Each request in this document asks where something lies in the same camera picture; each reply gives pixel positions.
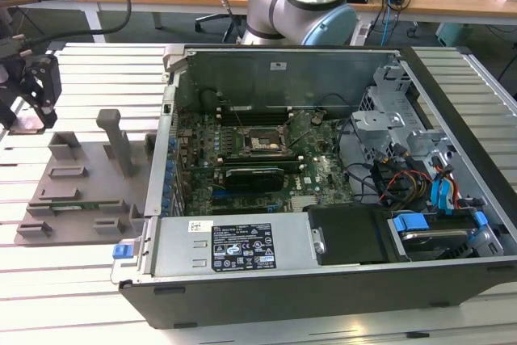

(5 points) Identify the black plastic shroud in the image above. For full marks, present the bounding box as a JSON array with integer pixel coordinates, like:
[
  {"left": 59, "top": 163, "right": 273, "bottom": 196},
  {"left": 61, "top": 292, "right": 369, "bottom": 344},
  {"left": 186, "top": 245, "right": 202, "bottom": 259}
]
[{"left": 305, "top": 205, "right": 395, "bottom": 266}]

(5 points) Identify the green RAM stick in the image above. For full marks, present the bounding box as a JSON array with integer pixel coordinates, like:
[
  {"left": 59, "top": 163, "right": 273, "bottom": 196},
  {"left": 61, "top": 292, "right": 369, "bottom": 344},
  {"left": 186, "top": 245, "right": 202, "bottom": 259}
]
[{"left": 50, "top": 204, "right": 104, "bottom": 213}]

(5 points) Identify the blue flat data wire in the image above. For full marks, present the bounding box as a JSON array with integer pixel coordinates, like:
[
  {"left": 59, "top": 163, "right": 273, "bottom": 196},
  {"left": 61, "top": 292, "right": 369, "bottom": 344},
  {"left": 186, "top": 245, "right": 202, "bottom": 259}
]
[{"left": 429, "top": 161, "right": 456, "bottom": 217}]

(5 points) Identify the black office chair base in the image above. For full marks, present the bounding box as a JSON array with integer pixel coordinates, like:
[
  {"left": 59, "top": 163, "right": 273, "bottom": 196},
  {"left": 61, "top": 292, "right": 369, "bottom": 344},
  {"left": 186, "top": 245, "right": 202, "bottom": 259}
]
[{"left": 195, "top": 12, "right": 248, "bottom": 44}]

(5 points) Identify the CPU socket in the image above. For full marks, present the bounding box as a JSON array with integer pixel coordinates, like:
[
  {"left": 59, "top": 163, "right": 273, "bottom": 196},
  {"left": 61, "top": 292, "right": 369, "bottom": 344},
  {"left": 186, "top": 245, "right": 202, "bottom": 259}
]
[{"left": 240, "top": 124, "right": 292, "bottom": 156}]

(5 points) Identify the grey power supply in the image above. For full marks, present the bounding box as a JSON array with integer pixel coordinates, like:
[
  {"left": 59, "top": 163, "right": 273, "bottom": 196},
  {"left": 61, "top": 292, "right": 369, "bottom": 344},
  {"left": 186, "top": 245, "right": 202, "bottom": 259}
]
[{"left": 151, "top": 215, "right": 315, "bottom": 278}]

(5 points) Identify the silver CPU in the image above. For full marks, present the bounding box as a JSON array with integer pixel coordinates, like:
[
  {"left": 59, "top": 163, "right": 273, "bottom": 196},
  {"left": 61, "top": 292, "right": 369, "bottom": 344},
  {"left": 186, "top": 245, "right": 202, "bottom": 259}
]
[{"left": 7, "top": 125, "right": 46, "bottom": 137}]

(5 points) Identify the thin metal locking lever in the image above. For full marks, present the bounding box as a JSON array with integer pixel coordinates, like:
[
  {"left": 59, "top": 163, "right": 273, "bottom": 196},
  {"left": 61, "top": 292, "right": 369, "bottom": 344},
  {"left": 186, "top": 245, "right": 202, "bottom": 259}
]
[{"left": 229, "top": 103, "right": 247, "bottom": 133}]

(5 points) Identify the metal socket cover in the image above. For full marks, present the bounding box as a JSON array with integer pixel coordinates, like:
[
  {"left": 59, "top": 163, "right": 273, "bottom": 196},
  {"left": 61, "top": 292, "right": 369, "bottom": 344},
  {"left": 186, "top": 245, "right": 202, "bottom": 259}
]
[{"left": 280, "top": 110, "right": 315, "bottom": 151}]

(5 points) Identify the blue plastic case latch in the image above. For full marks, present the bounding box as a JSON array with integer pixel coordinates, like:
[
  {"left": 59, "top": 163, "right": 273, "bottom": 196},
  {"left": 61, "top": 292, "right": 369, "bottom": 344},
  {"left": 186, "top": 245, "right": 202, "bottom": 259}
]
[{"left": 111, "top": 242, "right": 135, "bottom": 261}]

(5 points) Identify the green motherboard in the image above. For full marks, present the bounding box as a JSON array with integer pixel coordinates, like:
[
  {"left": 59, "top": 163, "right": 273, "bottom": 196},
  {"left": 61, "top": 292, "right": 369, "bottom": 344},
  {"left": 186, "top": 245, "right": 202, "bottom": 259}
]
[{"left": 173, "top": 108, "right": 356, "bottom": 217}]

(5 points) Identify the teal cabinet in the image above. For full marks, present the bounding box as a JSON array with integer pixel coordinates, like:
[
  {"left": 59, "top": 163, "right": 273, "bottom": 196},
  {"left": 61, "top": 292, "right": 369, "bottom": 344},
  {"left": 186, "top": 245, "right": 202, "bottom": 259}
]
[{"left": 435, "top": 21, "right": 477, "bottom": 49}]

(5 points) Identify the hard disk in blue carrier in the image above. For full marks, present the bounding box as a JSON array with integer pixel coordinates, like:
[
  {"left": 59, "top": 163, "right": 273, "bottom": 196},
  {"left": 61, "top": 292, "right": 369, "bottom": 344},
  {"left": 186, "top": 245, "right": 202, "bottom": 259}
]
[{"left": 388, "top": 210, "right": 492, "bottom": 262}]

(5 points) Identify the grey parts rack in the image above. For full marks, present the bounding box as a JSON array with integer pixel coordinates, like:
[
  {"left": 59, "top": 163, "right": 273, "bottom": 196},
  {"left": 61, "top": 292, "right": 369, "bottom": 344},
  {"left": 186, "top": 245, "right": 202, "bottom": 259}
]
[{"left": 14, "top": 108, "right": 158, "bottom": 247}]

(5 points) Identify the silver metal disk bay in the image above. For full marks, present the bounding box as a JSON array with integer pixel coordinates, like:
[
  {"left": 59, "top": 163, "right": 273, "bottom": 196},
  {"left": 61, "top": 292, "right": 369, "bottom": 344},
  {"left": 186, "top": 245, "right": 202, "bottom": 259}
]
[{"left": 349, "top": 57, "right": 453, "bottom": 168}]

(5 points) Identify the black graphics card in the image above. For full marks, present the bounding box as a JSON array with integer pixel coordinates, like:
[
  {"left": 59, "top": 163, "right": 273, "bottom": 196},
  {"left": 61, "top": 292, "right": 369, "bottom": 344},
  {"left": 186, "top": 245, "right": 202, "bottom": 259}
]
[{"left": 223, "top": 164, "right": 287, "bottom": 204}]

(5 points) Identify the yellow power wire bundle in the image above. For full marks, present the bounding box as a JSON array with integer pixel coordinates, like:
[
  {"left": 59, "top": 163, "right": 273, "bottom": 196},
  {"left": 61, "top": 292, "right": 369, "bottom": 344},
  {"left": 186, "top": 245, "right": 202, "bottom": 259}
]
[{"left": 377, "top": 169, "right": 431, "bottom": 205}]

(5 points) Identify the white power strip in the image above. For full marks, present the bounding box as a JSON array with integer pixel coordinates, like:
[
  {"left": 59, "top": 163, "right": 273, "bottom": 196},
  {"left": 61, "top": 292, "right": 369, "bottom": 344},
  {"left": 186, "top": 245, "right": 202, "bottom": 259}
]
[{"left": 354, "top": 20, "right": 373, "bottom": 46}]

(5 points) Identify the silver finned heat sink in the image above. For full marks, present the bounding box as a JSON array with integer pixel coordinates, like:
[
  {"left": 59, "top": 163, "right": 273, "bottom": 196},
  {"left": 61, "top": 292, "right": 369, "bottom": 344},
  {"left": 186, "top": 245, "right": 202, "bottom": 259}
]
[{"left": 289, "top": 194, "right": 319, "bottom": 212}]

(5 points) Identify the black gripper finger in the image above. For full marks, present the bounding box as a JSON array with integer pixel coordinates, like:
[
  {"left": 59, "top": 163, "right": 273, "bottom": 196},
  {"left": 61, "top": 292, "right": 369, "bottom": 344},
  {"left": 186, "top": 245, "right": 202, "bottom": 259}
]
[
  {"left": 11, "top": 55, "right": 63, "bottom": 128},
  {"left": 0, "top": 93, "right": 19, "bottom": 128}
]

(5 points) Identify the black open PC case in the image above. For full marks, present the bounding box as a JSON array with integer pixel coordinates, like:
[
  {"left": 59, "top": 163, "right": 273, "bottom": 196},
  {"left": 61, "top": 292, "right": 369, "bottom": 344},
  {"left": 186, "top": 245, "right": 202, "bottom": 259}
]
[{"left": 111, "top": 44, "right": 517, "bottom": 332}]

